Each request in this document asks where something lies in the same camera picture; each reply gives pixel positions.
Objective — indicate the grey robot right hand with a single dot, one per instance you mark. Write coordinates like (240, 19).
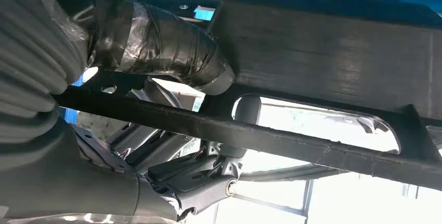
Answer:
(69, 188)

